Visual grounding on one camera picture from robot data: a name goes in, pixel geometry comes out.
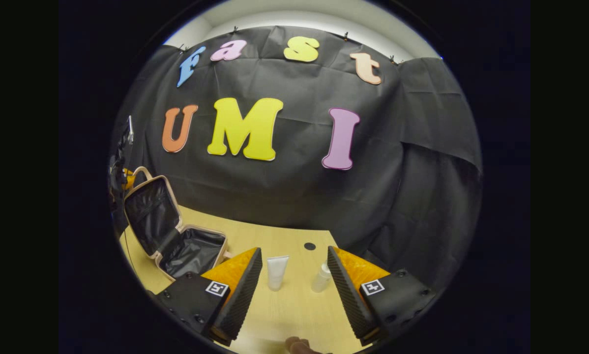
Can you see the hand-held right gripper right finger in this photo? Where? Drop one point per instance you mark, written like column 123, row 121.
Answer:
column 351, row 300

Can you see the clear pump bottle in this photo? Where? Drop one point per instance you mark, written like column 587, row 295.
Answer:
column 320, row 280

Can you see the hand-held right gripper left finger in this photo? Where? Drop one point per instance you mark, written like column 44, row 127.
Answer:
column 238, row 300

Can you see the white squeeze tube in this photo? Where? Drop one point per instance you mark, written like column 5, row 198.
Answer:
column 277, row 273

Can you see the small pink suitcase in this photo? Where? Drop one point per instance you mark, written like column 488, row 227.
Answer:
column 191, row 253

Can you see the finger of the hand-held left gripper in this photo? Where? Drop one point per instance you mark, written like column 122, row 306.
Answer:
column 127, row 180

